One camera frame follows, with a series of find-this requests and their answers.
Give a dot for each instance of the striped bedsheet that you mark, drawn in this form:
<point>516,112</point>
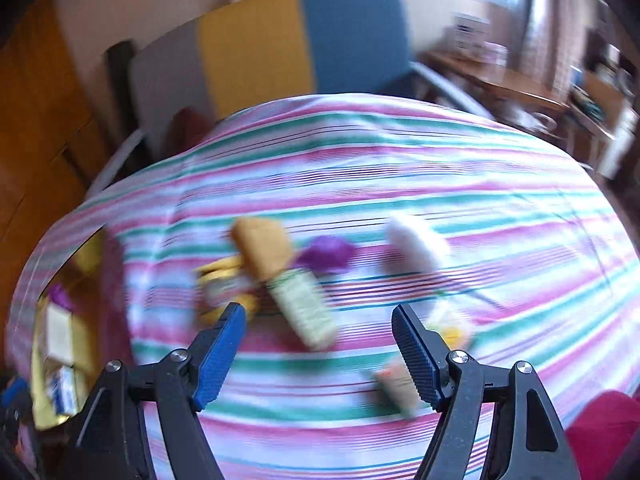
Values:
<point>350,160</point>

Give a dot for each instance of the yellow plush toy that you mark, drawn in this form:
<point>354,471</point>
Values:
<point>220,285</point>

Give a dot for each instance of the wooden wardrobe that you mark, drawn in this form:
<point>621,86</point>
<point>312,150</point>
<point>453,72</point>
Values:
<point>35,110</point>

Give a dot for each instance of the cream packet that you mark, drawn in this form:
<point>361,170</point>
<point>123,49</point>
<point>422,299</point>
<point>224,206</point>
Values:
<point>57,332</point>

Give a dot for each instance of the cluttered shelf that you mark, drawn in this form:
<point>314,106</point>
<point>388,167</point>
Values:
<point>600,90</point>

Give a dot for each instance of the red garment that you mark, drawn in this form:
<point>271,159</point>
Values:
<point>605,435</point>

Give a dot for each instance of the black upright post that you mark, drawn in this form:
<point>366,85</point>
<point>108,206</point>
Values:
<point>122,80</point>

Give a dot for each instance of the dark red cloth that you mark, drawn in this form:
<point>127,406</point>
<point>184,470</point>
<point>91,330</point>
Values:
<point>187,127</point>

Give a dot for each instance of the orange and white plush toy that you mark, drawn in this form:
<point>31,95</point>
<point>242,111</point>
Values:
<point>260,247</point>

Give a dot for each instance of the white bed rail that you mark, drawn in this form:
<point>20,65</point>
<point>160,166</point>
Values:
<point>442,87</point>
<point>117,162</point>

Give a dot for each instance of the plaid curtain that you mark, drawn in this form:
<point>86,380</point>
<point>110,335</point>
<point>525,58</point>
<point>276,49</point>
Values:
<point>550,25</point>

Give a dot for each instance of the green white carton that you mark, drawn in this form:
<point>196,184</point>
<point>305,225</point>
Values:
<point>302,305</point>

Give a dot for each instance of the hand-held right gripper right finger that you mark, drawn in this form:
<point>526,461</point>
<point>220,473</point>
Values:
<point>417,355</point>

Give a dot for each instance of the orange green snack packet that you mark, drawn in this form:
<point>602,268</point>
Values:
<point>395,385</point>

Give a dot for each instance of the grey headboard panel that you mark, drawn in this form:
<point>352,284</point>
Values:
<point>170,85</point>

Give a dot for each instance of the white cup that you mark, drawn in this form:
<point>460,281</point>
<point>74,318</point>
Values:
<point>542,121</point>

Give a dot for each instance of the blue white carton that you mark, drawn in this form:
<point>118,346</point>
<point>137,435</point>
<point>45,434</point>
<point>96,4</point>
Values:
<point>62,387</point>

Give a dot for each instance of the purple wrapper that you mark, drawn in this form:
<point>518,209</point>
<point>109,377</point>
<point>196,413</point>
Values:
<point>60,295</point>
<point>325,252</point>

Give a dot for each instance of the white carton on desk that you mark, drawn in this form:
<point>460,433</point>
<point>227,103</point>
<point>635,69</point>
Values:
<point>470,32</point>

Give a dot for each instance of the small yellow white packet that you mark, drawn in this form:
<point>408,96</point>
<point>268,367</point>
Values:
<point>450,327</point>

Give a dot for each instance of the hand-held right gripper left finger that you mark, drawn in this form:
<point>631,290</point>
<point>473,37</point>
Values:
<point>220,355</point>

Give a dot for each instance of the wooden desk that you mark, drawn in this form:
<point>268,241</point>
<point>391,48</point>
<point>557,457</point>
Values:
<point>500,82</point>

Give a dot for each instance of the gold metal tin box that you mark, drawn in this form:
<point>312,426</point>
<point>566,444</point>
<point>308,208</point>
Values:
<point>82,345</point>

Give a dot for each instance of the yellow headboard panel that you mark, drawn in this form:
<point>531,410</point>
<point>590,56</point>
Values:
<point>255,45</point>

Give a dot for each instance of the blue headboard panel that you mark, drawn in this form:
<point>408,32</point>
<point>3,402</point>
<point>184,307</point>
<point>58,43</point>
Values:
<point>355,35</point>

